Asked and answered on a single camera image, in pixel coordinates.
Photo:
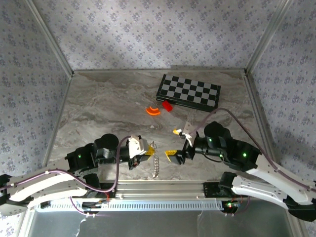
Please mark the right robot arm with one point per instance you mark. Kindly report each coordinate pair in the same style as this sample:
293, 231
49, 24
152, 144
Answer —
271, 182

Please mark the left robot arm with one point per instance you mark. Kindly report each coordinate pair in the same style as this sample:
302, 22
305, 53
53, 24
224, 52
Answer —
37, 187

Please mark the red toy brick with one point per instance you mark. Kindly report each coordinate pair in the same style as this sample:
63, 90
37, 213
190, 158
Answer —
167, 106

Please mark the orange curved plastic piece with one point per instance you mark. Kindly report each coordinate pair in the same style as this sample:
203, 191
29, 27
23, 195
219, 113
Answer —
153, 112

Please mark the black grey folding chessboard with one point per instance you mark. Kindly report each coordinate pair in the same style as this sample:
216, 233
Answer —
188, 92

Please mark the small circuit board with LEDs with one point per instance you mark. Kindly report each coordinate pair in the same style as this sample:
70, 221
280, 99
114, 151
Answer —
230, 205

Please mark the grey metal sheet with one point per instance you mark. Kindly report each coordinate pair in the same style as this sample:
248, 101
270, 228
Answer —
160, 224

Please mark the small black block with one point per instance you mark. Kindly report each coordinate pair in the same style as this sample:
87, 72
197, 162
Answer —
45, 205

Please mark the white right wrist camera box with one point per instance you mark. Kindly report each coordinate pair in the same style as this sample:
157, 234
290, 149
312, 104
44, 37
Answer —
188, 128

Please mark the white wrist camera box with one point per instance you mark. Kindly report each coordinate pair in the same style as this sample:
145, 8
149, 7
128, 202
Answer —
137, 146
188, 128

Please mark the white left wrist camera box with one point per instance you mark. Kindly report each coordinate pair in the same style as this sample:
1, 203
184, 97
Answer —
137, 146

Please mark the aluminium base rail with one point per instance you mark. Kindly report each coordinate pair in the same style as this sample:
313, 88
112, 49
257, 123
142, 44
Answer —
160, 190

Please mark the aluminium table edge rail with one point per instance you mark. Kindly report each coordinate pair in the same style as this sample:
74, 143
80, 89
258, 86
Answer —
56, 123
254, 98

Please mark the aluminium side frame bar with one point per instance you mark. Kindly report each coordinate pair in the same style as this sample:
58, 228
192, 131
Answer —
24, 225
301, 229

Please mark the aluminium frame post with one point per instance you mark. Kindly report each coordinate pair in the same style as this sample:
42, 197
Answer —
50, 37
267, 37

